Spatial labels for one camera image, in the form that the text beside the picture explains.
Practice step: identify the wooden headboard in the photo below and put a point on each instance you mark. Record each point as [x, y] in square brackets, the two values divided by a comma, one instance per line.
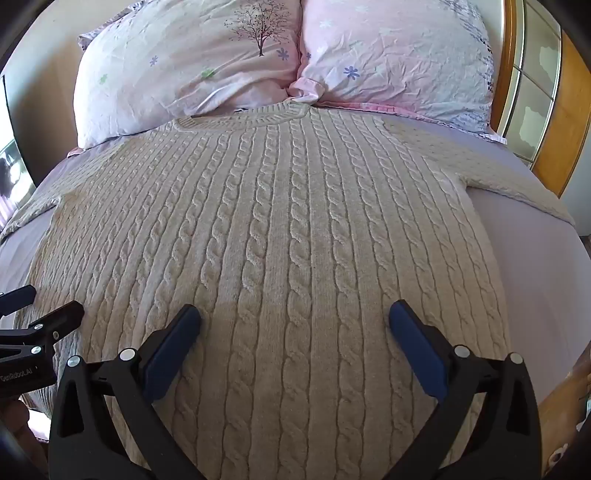
[561, 115]

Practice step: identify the lavender bed sheet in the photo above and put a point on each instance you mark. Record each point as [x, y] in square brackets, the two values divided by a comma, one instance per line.
[526, 258]

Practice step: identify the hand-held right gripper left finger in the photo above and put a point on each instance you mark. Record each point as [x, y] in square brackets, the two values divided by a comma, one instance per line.
[171, 347]

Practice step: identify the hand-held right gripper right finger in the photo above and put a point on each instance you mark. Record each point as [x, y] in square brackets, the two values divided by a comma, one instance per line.
[416, 347]

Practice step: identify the pink tree-print pillow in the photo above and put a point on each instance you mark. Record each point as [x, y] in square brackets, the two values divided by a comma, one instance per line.
[184, 64]

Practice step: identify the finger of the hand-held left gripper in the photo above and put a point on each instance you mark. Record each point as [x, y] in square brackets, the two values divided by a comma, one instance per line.
[56, 318]
[17, 295]

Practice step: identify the pink flower-print pillow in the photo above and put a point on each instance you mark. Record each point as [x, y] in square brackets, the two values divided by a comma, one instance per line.
[397, 60]

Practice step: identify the wooden-framed window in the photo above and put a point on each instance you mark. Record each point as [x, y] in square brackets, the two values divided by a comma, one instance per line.
[531, 83]

